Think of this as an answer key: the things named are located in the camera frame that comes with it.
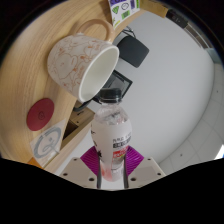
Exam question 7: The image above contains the clear bottle with pink drink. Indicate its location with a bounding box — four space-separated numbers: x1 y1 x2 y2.
90 87 133 183

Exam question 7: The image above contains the brown cardboard box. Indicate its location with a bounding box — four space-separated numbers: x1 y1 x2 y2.
140 0 169 18

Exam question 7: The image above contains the white mug with orange print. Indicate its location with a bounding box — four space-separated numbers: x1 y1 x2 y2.
46 18 120 104

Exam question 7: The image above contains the ceiling light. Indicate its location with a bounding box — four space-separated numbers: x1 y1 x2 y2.
214 145 224 162

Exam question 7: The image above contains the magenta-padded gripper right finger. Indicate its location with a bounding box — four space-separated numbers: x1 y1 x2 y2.
122 146 167 190

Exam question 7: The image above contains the wooden side desk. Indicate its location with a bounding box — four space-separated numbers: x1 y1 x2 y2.
63 101 96 141

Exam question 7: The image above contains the flat round red coaster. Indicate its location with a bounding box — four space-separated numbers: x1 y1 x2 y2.
26 97 56 132

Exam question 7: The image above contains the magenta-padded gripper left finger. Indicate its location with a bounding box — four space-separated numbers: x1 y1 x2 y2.
59 147 102 190

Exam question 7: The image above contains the colourful sticker sheet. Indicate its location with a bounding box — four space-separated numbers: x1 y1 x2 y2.
107 0 142 29

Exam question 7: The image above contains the black box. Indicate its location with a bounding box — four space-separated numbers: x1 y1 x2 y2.
166 8 188 29

